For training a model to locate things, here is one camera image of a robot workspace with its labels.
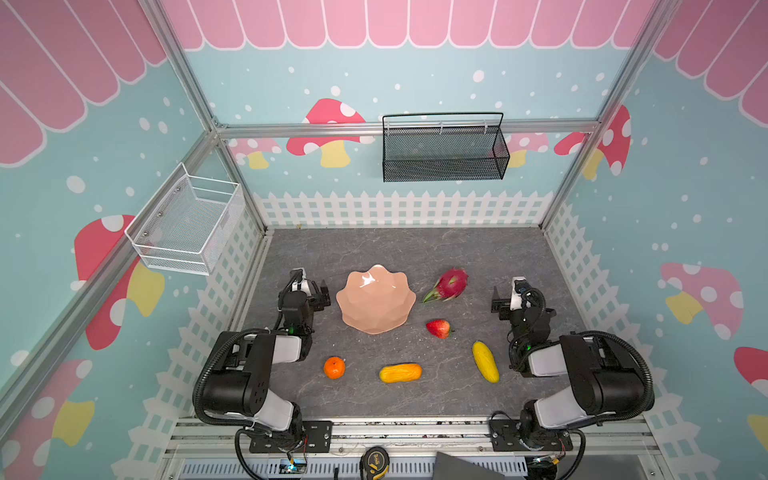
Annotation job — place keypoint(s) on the white wire wall basket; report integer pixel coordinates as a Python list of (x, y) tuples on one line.
[(186, 226)]

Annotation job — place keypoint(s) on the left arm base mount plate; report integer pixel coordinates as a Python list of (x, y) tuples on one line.
[(313, 436)]

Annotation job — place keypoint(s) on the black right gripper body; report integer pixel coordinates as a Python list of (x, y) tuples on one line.
[(507, 303)]

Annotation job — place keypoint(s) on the black mesh wall basket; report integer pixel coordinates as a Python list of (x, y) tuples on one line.
[(454, 146)]

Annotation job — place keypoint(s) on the fake orange tangerine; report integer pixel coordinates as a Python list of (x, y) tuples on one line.
[(334, 368)]

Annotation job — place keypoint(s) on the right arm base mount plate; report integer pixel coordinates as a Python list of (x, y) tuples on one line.
[(508, 435)]

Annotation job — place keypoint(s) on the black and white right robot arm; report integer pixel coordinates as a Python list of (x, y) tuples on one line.
[(608, 379)]

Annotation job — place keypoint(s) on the magenta fake dragon fruit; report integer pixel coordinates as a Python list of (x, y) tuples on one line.
[(450, 285)]

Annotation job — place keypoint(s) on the yellow black tape measure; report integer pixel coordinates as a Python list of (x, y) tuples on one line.
[(374, 464)]

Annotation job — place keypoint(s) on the pink scalloped fruit bowl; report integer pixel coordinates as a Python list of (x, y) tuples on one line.
[(376, 301)]

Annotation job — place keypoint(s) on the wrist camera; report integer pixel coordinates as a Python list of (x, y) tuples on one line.
[(299, 282), (520, 287)]

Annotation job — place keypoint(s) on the red fake strawberry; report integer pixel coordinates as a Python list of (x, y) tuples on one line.
[(439, 328)]

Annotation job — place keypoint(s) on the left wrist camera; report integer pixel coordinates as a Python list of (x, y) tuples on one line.
[(299, 282)]

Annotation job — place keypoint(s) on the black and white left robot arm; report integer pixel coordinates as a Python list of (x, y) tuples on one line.
[(233, 387)]

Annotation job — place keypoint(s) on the orange-yellow fake mango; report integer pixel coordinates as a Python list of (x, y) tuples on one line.
[(400, 373)]

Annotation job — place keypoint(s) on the grey panel at front edge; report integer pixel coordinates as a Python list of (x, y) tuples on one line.
[(450, 467)]

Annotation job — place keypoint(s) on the yellow fake lemon fruit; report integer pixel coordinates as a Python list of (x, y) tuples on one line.
[(485, 362)]

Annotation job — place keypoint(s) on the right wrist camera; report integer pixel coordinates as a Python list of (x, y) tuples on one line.
[(520, 287)]

